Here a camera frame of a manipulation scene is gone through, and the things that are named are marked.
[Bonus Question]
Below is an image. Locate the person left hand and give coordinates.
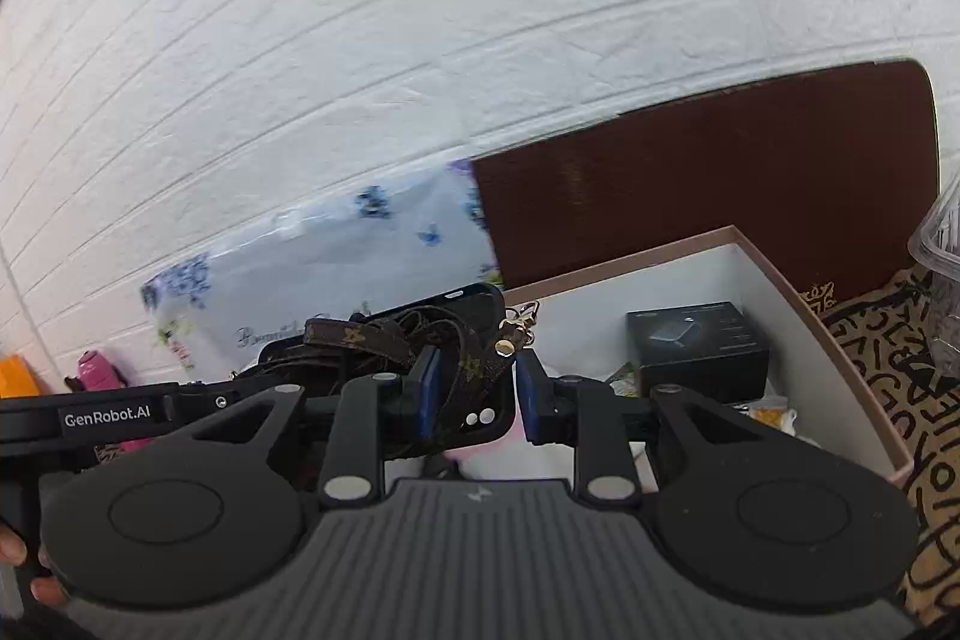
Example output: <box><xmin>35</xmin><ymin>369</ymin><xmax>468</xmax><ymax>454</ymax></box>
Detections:
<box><xmin>0</xmin><ymin>525</ymin><xmax>68</xmax><ymax>608</ymax></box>

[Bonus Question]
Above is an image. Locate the orange bag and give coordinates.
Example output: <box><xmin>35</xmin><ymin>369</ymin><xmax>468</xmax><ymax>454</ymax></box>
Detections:
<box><xmin>0</xmin><ymin>354</ymin><xmax>41</xmax><ymax>399</ymax></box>

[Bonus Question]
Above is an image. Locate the pink thermos bottle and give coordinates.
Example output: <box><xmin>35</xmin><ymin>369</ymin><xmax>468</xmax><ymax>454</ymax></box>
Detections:
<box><xmin>76</xmin><ymin>349</ymin><xmax>128</xmax><ymax>392</ymax></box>

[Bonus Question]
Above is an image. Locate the black box inside carton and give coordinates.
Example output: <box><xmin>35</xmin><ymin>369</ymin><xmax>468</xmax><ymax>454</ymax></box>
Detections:
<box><xmin>626</xmin><ymin>302</ymin><xmax>771</xmax><ymax>404</ymax></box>

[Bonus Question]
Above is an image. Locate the brown cardboard box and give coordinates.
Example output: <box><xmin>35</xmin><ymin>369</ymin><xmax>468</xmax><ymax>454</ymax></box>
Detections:
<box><xmin>506</xmin><ymin>226</ymin><xmax>913</xmax><ymax>486</ymax></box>

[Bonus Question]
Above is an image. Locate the floral plastic packaging bag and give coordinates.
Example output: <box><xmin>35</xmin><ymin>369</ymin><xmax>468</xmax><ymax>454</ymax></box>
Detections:
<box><xmin>140</xmin><ymin>159</ymin><xmax>500</xmax><ymax>380</ymax></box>

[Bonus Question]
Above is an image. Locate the yellow box inside carton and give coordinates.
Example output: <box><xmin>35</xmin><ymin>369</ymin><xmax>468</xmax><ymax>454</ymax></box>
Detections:
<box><xmin>747</xmin><ymin>408</ymin><xmax>797</xmax><ymax>437</ymax></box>

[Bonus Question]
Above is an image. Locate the letter-patterned brown tablecloth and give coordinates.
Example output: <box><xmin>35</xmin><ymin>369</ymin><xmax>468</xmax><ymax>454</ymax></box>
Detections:
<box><xmin>802</xmin><ymin>265</ymin><xmax>960</xmax><ymax>638</ymax></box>

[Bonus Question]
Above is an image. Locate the dark brown wooden board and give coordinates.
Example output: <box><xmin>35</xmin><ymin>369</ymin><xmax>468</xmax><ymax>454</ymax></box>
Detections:
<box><xmin>473</xmin><ymin>60</ymin><xmax>939</xmax><ymax>301</ymax></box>

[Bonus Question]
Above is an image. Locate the clear plastic container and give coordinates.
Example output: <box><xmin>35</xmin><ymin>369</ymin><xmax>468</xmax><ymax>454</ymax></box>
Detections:
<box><xmin>908</xmin><ymin>175</ymin><xmax>960</xmax><ymax>378</ymax></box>

